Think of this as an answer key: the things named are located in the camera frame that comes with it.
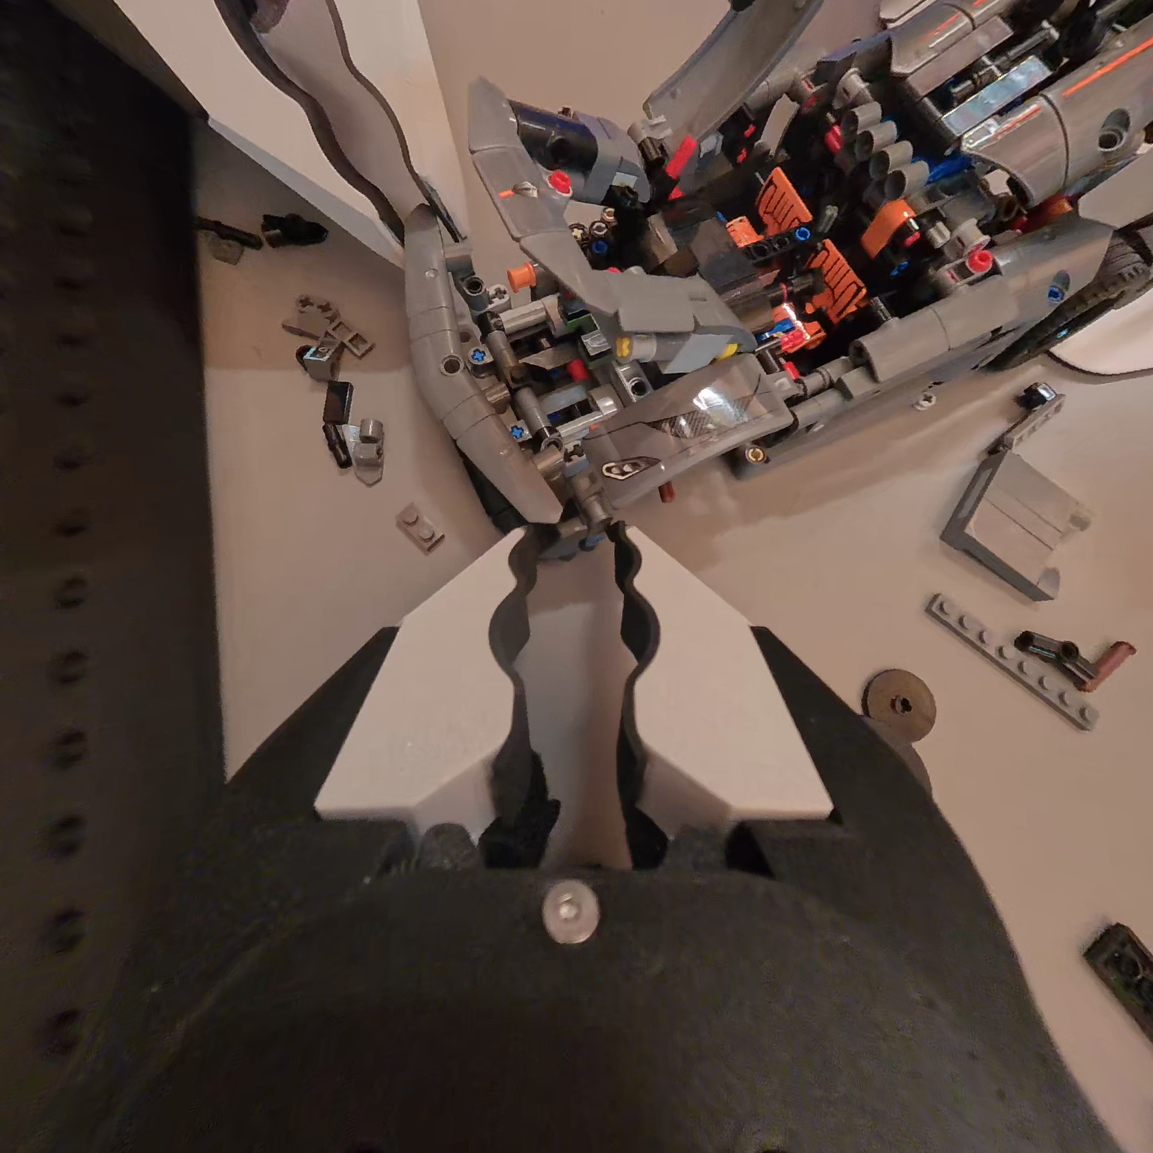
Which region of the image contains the black lego plate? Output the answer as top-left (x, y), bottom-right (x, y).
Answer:
top-left (1083, 922), bottom-right (1153, 1024)

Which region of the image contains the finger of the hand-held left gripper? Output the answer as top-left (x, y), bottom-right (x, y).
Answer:
top-left (325, 0), bottom-right (471, 241)
top-left (114, 0), bottom-right (408, 270)

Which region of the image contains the grey lego sloped panel assembly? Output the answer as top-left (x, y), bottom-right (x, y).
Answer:
top-left (939, 379), bottom-right (1095, 603)

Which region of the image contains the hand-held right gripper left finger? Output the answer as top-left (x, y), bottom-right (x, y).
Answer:
top-left (313, 525), bottom-right (554, 870)

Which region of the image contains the black dimpled foam mat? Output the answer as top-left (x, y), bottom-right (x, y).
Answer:
top-left (0, 0), bottom-right (230, 1082)

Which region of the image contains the grey lego plate with holes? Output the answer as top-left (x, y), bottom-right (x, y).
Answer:
top-left (281, 294), bottom-right (342, 340)

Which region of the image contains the grey lego clip piece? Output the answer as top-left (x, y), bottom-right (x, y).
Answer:
top-left (352, 417), bottom-right (391, 486)

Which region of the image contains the black lego disc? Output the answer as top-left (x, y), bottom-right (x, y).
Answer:
top-left (862, 666), bottom-right (939, 741)

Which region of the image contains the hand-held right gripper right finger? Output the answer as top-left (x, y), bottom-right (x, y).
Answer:
top-left (613, 524), bottom-right (835, 870)

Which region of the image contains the grey lego car model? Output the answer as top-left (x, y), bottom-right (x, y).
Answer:
top-left (401, 0), bottom-right (1153, 560)

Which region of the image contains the long grey lego plate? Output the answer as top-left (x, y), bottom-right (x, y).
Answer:
top-left (925, 592), bottom-right (1103, 730)

